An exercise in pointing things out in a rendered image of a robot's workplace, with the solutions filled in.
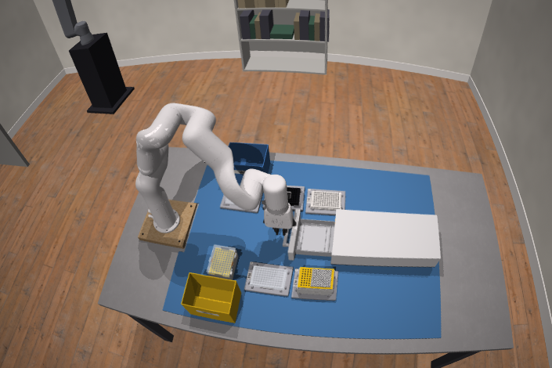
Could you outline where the yellow open-top bin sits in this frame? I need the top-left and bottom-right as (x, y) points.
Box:
(181, 272), (241, 323)

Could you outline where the dark blue open-top bin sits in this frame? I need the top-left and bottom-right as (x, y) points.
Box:
(229, 143), (270, 183)

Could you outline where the blue bench mat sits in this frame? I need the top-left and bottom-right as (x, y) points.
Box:
(163, 161), (441, 339)

